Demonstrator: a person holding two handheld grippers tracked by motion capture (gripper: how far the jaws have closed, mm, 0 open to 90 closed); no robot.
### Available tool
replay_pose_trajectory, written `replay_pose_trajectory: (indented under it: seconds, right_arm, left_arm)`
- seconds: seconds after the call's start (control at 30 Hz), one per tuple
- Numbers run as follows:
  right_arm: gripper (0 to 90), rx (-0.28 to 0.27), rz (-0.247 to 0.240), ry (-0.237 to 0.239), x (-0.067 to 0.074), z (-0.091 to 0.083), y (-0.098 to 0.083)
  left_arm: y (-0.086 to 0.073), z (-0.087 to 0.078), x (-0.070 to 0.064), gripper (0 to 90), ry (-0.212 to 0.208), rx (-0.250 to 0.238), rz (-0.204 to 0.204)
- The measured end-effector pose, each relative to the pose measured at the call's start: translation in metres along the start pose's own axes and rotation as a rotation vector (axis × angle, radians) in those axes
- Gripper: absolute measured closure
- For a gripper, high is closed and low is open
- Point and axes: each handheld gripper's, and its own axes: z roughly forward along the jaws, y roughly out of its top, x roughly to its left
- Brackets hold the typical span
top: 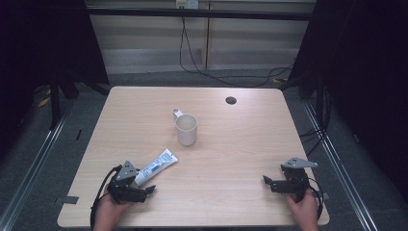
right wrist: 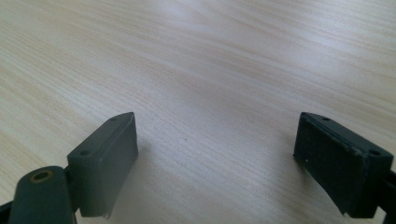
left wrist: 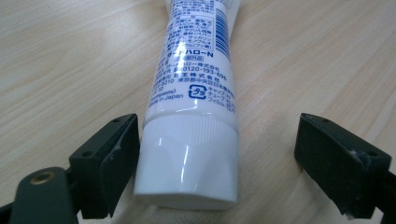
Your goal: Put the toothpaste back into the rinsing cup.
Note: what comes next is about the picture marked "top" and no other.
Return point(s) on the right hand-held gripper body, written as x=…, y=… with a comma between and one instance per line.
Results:
x=295, y=181

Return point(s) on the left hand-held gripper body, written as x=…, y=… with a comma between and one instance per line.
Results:
x=123, y=189

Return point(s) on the white and blue toothpaste tube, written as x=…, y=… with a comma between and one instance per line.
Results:
x=155, y=167

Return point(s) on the person's left hand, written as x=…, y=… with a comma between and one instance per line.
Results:
x=110, y=208

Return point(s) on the person's right hand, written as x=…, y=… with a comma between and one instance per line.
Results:
x=303, y=210

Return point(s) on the grey tape strip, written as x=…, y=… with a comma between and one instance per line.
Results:
x=68, y=200

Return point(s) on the round black table grommet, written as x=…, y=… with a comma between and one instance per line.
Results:
x=231, y=100

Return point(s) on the black curtain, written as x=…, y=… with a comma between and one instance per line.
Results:
x=41, y=41
x=365, y=64

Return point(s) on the black horizontal bar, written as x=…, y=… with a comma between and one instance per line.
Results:
x=198, y=14

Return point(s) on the metal floor rail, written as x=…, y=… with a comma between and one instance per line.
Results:
x=30, y=173
x=343, y=173

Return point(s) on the white wall socket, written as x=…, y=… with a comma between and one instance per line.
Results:
x=187, y=3

